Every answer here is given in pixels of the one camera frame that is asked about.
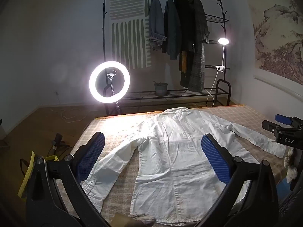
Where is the landscape wall poster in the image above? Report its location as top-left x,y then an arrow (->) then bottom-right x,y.
250,0 -> 303,86

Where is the grey plant pot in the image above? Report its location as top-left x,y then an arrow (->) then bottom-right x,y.
154,80 -> 169,97

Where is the green striped wall hanging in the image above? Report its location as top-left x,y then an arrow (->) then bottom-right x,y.
108,0 -> 152,70

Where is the black metal clothes rack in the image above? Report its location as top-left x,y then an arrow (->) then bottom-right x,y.
102,0 -> 231,116

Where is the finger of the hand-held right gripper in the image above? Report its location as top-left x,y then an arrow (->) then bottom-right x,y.
275,114 -> 295,126
262,120 -> 281,133

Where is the person's right hand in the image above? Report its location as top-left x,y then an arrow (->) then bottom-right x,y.
284,149 -> 299,183

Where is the black ring light stand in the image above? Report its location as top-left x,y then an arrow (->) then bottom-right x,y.
103,85 -> 124,117

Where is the white long-sleeved shirt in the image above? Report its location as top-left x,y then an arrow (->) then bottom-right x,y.
80,107 -> 287,226

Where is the blue denim jacket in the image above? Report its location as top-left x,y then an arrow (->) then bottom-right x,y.
149,0 -> 167,50

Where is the beige checked bed mat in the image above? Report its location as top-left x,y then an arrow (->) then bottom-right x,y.
60,103 -> 303,227

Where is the dark green jacket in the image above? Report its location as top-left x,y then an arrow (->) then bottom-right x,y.
162,0 -> 183,61

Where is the white floor cable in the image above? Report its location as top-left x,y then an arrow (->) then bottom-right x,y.
55,107 -> 91,123

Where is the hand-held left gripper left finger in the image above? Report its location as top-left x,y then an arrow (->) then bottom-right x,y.
26,132 -> 112,227

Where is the yellow bag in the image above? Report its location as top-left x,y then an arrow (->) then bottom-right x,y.
18,150 -> 59,198

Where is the white lamp cable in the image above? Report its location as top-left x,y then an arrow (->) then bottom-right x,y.
206,70 -> 219,107

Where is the grey plaid coat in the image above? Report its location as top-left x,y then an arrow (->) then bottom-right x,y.
180,0 -> 211,92

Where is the phone holder on gooseneck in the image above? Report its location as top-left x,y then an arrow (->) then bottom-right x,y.
106,70 -> 118,95

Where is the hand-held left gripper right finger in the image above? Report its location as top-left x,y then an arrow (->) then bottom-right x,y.
196,133 -> 279,227

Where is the yellow garment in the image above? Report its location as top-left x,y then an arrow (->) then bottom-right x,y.
179,50 -> 188,73

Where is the black coat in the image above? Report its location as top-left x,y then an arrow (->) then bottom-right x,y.
174,0 -> 197,52

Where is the round ring light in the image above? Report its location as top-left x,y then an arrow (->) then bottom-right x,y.
89,61 -> 131,104

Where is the white clip lamp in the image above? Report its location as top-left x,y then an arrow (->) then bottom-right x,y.
215,38 -> 230,72

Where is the small black tripod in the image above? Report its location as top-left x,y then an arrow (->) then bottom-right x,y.
48,134 -> 70,156

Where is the brown cloth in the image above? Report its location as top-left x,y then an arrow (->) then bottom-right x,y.
112,213 -> 157,227

